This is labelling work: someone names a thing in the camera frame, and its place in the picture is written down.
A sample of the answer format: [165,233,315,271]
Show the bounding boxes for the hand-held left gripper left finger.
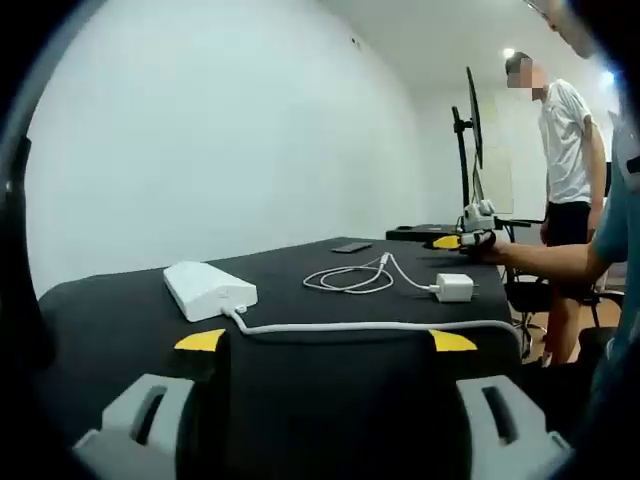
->
[73,328,236,480]

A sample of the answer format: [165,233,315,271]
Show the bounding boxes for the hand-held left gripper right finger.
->
[424,328,574,480]

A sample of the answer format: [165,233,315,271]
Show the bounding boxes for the white charger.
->
[434,271,482,304]

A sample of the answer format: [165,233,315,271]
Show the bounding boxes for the white charging cable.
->
[302,253,442,296]

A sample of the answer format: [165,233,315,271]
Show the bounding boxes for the white power strip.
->
[163,260,259,323]

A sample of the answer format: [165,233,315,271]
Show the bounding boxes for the person's right hand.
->
[467,238,509,265]

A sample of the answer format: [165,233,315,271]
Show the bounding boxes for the black side desk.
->
[384,222,547,245]

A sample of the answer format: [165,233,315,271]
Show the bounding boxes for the black monitor stand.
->
[451,104,477,224]

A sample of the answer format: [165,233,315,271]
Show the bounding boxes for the black computer monitor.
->
[464,66,485,171]

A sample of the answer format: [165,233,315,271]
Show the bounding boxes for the black office chair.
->
[502,262,626,359]

